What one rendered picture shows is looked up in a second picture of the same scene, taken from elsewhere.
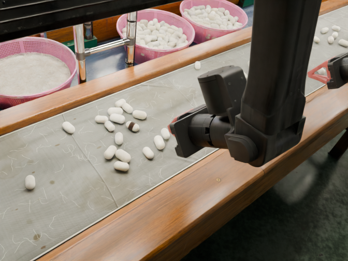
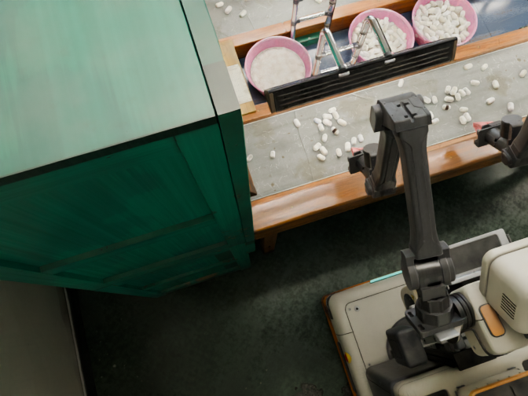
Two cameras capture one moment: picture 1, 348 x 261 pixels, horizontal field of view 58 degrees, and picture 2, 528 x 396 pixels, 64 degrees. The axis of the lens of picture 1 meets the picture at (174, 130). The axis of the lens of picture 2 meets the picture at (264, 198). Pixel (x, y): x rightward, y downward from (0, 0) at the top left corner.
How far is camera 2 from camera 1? 94 cm
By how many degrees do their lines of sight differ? 32
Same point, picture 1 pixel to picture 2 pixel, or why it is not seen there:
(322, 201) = (499, 198)
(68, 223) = (287, 182)
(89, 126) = (309, 123)
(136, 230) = (319, 196)
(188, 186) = (353, 181)
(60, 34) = (305, 31)
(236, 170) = not seen: hidden behind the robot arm
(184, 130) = (353, 161)
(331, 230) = (489, 224)
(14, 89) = (268, 82)
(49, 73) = (291, 70)
